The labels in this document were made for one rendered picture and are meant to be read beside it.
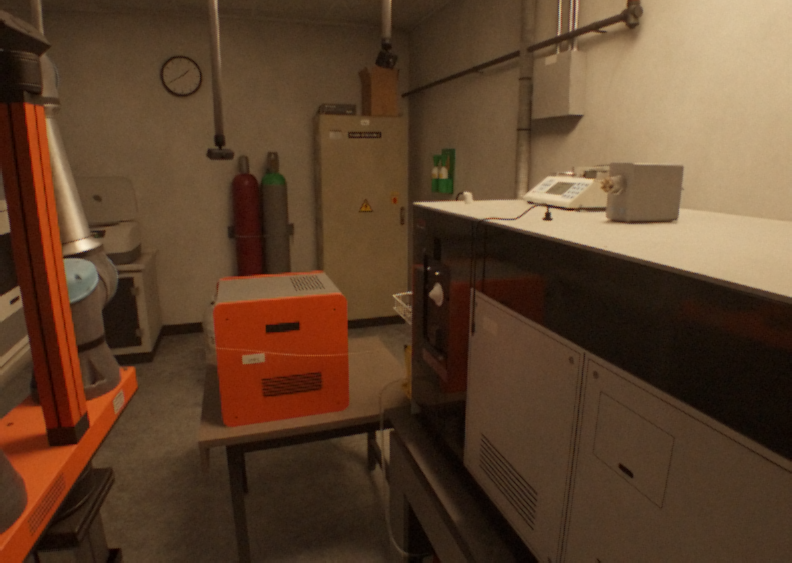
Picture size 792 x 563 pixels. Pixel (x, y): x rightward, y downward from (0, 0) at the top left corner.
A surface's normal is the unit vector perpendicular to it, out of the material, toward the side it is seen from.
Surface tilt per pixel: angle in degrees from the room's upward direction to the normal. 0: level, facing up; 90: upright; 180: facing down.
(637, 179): 90
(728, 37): 90
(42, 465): 0
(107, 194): 105
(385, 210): 90
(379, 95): 90
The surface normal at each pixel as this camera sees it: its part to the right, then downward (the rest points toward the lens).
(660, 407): -0.95, 0.07
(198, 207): 0.32, 0.21
